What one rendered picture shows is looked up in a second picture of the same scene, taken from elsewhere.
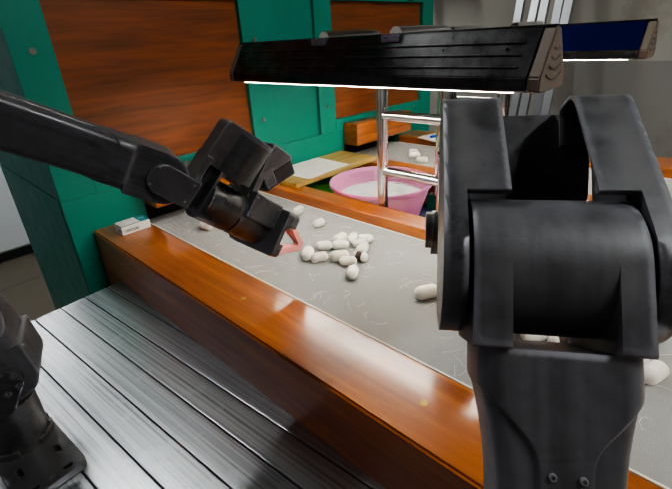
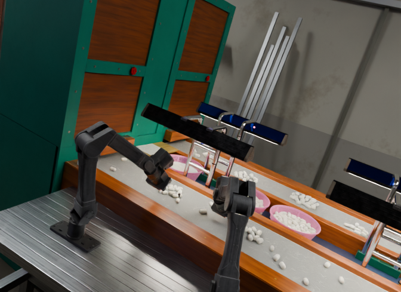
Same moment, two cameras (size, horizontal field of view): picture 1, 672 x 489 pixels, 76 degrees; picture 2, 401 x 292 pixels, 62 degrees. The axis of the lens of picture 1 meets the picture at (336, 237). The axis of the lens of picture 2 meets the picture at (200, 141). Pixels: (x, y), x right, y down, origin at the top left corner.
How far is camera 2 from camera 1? 92 cm
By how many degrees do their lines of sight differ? 19
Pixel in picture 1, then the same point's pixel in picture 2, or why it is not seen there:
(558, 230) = (242, 199)
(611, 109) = (252, 184)
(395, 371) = (197, 230)
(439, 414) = (209, 240)
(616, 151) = (251, 190)
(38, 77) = (73, 100)
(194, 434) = (131, 242)
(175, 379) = (117, 226)
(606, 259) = (247, 204)
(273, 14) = (153, 83)
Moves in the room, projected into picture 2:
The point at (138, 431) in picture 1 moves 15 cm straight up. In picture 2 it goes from (112, 239) to (120, 205)
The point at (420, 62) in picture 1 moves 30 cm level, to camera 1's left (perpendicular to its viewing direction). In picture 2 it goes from (217, 141) to (153, 129)
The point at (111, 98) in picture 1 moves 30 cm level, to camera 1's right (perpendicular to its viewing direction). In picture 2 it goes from (90, 109) to (149, 121)
